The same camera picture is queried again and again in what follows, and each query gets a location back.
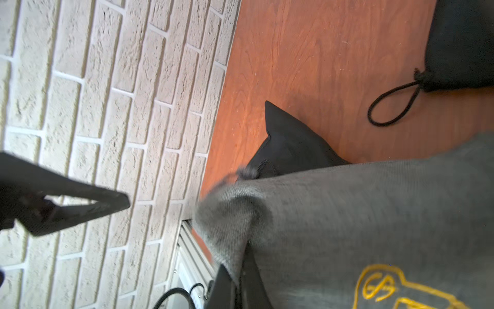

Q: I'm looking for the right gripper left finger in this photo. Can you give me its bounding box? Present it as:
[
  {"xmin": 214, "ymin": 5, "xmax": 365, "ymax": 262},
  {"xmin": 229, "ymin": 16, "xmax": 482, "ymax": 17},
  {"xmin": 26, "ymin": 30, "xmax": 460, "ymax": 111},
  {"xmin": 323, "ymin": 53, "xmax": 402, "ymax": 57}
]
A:
[{"xmin": 1, "ymin": 152, "xmax": 130, "ymax": 236}]

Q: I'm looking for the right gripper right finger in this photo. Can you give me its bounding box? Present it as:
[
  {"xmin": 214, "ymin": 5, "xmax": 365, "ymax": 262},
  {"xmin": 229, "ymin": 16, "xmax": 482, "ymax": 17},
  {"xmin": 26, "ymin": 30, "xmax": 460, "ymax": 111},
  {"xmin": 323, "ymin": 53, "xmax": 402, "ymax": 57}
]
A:
[{"xmin": 205, "ymin": 244, "xmax": 273, "ymax": 309}]

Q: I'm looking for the black fabric pouch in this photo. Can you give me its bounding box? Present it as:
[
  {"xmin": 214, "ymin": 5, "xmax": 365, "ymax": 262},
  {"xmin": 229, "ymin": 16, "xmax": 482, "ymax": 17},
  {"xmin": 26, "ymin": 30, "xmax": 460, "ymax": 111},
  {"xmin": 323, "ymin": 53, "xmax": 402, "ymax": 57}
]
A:
[{"xmin": 367, "ymin": 0, "xmax": 493, "ymax": 127}]

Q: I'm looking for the aluminium rail frame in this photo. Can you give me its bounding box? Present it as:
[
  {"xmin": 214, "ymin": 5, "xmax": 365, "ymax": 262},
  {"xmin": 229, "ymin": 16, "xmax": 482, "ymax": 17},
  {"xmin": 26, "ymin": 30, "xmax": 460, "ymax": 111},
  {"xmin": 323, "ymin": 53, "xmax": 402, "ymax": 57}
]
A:
[{"xmin": 166, "ymin": 220, "xmax": 216, "ymax": 308}]

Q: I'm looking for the grey fabric pouch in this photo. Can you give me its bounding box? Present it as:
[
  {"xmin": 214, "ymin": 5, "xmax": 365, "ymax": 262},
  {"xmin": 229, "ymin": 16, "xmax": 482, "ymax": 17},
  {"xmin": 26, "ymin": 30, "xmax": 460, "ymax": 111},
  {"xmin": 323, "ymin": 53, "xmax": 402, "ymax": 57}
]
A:
[{"xmin": 193, "ymin": 133, "xmax": 493, "ymax": 308}]

